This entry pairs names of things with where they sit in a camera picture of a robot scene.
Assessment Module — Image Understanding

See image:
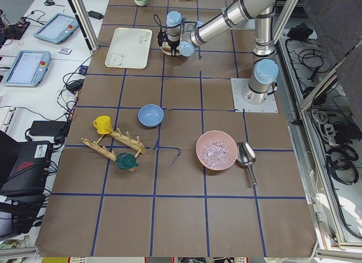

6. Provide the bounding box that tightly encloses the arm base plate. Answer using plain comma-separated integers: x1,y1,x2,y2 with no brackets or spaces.
231,78,278,113

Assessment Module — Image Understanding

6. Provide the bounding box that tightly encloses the yellow mug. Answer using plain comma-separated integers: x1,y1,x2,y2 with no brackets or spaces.
93,115,113,135

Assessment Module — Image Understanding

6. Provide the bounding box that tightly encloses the dark green mug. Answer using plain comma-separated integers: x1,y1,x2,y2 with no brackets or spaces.
115,152,139,170

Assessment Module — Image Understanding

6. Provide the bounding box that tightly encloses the wooden dish rack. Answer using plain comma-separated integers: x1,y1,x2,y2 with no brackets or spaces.
81,127,148,173

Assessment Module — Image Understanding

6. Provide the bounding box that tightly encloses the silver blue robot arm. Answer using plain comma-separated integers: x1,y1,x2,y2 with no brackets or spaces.
154,0,279,105

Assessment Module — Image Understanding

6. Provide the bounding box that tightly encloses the cream bear serving tray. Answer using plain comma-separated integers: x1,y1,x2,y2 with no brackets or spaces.
105,28,152,69

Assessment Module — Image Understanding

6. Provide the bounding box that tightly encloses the near blue teach pendant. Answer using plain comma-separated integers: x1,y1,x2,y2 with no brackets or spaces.
3,50,51,87

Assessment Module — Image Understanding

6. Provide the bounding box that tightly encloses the far blue teach pendant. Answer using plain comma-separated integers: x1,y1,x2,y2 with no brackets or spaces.
34,13,79,44

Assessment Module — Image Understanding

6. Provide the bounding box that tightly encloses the blue teach pendant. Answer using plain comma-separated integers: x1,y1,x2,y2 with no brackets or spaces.
34,13,79,44
3,50,51,87

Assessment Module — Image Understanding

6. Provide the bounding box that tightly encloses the black power adapter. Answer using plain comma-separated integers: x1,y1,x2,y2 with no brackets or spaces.
88,11,104,20

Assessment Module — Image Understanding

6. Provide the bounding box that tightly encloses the brown crust bread slice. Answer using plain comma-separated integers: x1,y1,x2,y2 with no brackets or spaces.
163,42,171,51

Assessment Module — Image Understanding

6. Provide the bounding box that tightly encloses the pink bowl with ice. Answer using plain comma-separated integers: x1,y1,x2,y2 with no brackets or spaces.
196,130,238,171

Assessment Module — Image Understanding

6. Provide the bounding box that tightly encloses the blue bowl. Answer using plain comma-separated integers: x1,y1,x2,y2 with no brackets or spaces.
138,104,164,128

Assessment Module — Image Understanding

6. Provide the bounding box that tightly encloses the white round plate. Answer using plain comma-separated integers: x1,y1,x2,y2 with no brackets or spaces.
161,44,181,57

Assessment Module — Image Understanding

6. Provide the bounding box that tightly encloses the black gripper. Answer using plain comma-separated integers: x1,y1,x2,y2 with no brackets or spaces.
157,31,179,57

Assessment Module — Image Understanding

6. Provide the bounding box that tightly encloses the metal scoop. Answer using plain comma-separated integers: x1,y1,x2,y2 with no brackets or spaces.
237,142,257,186

